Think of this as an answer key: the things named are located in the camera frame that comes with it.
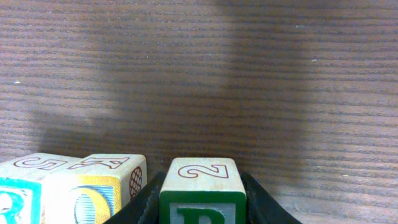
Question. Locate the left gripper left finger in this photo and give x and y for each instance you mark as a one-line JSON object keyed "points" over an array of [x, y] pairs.
{"points": [[144, 207]]}

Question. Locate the yellow O block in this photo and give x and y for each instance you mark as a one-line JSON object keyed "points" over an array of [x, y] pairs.
{"points": [[94, 188]]}

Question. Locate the green B block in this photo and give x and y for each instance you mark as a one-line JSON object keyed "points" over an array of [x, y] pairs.
{"points": [[202, 190]]}

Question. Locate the green R block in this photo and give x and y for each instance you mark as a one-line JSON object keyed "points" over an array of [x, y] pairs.
{"points": [[22, 186]]}

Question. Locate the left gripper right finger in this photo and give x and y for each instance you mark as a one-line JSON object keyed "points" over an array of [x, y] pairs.
{"points": [[261, 207]]}

